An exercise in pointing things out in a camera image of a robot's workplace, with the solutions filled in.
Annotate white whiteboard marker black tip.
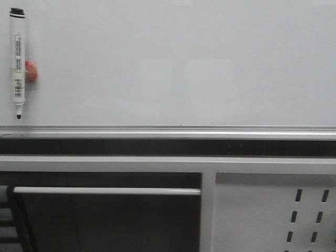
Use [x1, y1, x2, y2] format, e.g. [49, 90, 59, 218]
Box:
[9, 7, 26, 120]

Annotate white whiteboard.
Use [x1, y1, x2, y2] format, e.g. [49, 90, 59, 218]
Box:
[1, 1, 335, 127]

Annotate white perforated metal panel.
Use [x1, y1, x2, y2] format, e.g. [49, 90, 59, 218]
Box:
[212, 173, 335, 251]

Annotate white horizontal metal bar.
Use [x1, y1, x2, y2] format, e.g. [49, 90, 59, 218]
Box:
[14, 186, 201, 196]

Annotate red round magnet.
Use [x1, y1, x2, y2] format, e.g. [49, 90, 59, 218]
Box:
[25, 61, 38, 83]

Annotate white metal stand frame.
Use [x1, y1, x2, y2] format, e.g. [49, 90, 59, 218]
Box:
[1, 155, 335, 251]

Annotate aluminium whiteboard tray rail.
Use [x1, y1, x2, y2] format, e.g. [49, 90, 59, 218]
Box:
[1, 125, 335, 141]

